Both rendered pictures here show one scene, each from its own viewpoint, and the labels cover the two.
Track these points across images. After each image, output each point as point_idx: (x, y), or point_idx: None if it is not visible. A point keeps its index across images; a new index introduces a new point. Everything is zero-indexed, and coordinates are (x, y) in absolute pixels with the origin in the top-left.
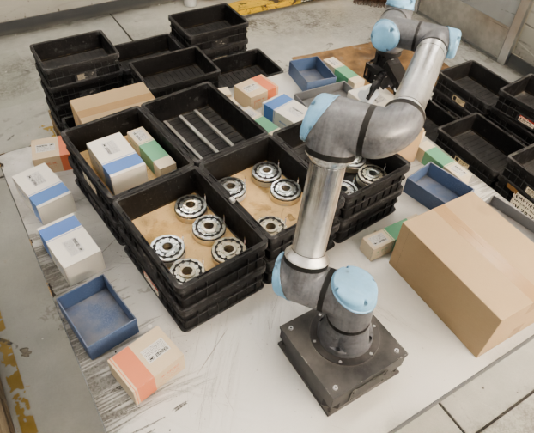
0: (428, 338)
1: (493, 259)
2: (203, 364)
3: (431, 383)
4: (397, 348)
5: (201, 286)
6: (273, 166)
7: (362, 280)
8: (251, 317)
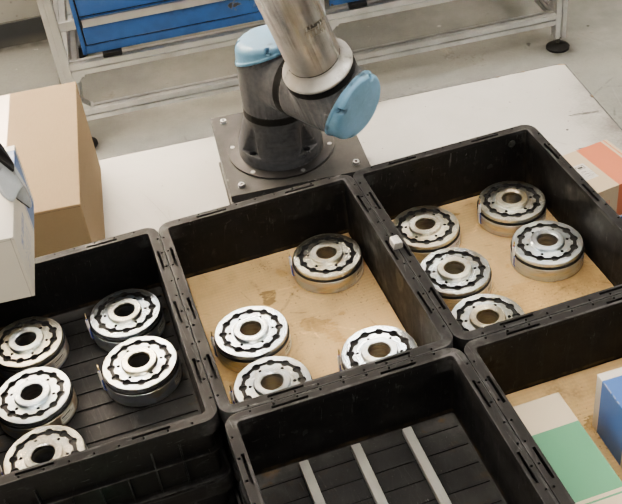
0: (144, 193)
1: None
2: None
3: (185, 153)
4: (219, 124)
5: (490, 165)
6: (248, 394)
7: (255, 38)
8: None
